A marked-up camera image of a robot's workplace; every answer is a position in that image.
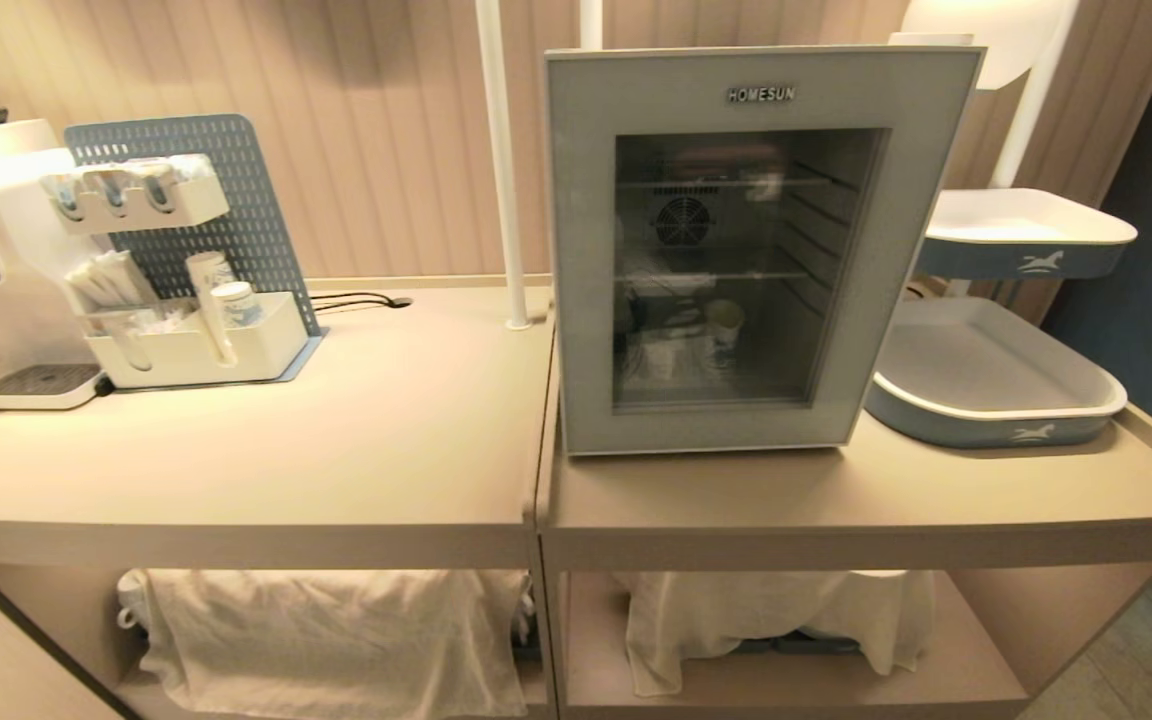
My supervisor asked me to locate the white cloth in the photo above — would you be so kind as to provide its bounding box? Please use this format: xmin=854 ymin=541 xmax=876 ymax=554
xmin=116 ymin=569 xmax=535 ymax=720
xmin=614 ymin=570 xmax=937 ymax=698

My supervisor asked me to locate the white lamp shade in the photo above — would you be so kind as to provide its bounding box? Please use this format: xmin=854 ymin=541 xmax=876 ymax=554
xmin=886 ymin=0 xmax=1080 ymax=92

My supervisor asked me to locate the grey perforated organiser rack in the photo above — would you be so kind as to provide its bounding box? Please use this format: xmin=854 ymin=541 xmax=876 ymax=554
xmin=64 ymin=113 xmax=328 ymax=385

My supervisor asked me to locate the white tube stand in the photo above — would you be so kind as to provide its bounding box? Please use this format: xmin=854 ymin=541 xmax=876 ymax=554
xmin=988 ymin=0 xmax=1080 ymax=191

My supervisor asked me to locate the white paper cup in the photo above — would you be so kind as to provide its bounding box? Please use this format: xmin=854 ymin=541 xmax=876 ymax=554
xmin=704 ymin=299 xmax=745 ymax=373

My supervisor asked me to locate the grey mini fridge door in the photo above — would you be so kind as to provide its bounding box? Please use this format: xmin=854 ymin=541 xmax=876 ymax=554
xmin=544 ymin=45 xmax=986 ymax=457

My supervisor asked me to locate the small blue white tray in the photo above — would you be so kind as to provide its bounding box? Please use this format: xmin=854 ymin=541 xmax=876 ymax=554
xmin=914 ymin=187 xmax=1138 ymax=281

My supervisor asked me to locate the black cable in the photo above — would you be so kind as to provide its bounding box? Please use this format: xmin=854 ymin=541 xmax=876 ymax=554
xmin=309 ymin=292 xmax=414 ymax=314

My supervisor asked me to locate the beige counter cabinet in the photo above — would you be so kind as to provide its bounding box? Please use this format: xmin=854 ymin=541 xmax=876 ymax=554
xmin=0 ymin=276 xmax=557 ymax=720
xmin=536 ymin=300 xmax=1152 ymax=720

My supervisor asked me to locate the white pole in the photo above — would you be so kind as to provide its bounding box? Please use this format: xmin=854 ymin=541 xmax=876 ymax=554
xmin=475 ymin=0 xmax=535 ymax=331

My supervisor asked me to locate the white cup dispenser shelf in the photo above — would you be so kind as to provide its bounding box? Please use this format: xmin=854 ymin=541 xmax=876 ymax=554
xmin=40 ymin=153 xmax=231 ymax=237

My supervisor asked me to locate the white organiser bin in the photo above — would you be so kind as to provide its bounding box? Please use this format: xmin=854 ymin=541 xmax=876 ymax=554
xmin=69 ymin=290 xmax=310 ymax=390

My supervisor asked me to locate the large blue white tray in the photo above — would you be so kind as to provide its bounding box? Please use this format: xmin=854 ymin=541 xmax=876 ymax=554
xmin=863 ymin=296 xmax=1129 ymax=449

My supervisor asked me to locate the white lidded cup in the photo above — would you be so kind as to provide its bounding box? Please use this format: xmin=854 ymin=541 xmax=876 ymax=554
xmin=211 ymin=281 xmax=264 ymax=330

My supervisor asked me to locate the white drip tray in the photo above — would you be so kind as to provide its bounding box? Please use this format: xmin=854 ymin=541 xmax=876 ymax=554
xmin=0 ymin=363 xmax=107 ymax=412

